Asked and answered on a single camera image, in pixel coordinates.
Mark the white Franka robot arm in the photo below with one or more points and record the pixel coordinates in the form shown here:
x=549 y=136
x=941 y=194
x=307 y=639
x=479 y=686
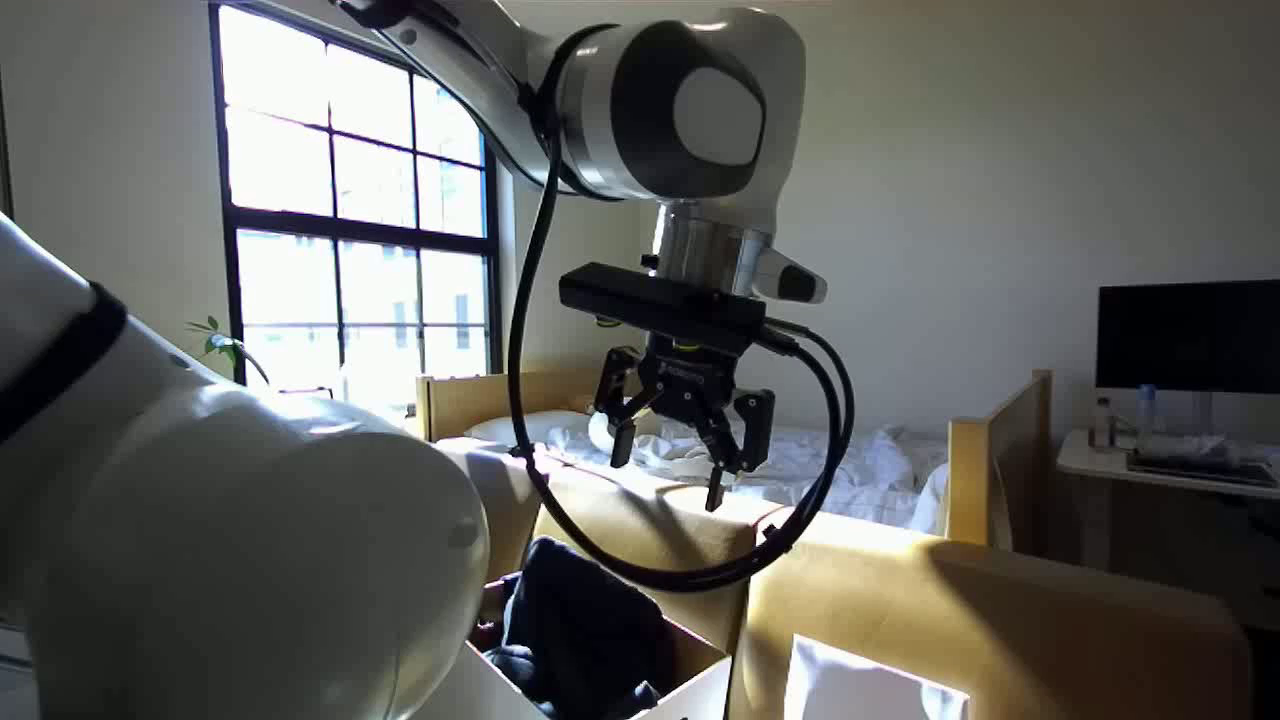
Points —
x=243 y=535

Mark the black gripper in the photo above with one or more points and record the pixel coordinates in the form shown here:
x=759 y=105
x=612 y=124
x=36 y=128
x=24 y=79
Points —
x=684 y=376

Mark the small clear bottle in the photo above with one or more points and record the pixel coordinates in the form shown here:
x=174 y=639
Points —
x=1103 y=422

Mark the wooden bed frame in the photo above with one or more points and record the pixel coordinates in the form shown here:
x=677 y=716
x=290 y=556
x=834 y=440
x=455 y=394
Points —
x=1001 y=460

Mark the green plant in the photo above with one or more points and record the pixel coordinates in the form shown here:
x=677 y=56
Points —
x=225 y=347

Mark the black framed window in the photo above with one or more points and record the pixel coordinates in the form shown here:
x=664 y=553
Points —
x=355 y=227

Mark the dark navy jumper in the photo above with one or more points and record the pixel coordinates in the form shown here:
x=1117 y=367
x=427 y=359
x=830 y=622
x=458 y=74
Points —
x=580 y=627

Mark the white bedding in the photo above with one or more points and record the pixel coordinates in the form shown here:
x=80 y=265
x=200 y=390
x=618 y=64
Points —
x=853 y=475

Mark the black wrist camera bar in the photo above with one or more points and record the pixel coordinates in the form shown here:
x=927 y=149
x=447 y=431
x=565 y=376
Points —
x=663 y=307

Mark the dark keyboard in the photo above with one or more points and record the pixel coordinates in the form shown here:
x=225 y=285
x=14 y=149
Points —
x=1196 y=460

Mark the white paper sheet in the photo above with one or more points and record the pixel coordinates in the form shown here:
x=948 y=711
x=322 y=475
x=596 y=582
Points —
x=863 y=686

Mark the black monitor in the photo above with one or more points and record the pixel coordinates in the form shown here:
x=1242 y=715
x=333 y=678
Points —
x=1190 y=337

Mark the white desk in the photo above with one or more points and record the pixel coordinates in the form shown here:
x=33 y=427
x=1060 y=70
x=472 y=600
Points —
x=1174 y=484

